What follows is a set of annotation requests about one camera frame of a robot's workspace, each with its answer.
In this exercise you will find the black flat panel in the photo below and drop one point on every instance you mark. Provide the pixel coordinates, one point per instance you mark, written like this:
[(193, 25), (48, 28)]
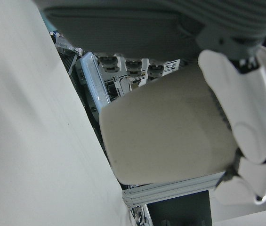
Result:
[(179, 209)]

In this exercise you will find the beige smooth paper cup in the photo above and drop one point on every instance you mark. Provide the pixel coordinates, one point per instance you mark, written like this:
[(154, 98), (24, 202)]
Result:
[(165, 131)]

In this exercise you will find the silver foil bag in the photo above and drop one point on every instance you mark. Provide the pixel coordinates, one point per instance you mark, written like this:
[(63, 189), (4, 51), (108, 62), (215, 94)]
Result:
[(72, 50)]

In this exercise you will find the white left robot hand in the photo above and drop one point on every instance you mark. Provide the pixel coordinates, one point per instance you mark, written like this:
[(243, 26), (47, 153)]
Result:
[(264, 106)]

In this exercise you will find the white box with round connectors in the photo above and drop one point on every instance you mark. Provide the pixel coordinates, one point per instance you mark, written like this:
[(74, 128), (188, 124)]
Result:
[(132, 67)]

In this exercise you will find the aluminium profile post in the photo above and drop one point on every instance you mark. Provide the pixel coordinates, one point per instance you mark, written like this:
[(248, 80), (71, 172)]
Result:
[(170, 189)]

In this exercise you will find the robot teach pendant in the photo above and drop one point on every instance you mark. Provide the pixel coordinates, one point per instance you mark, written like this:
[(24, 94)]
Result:
[(92, 77)]

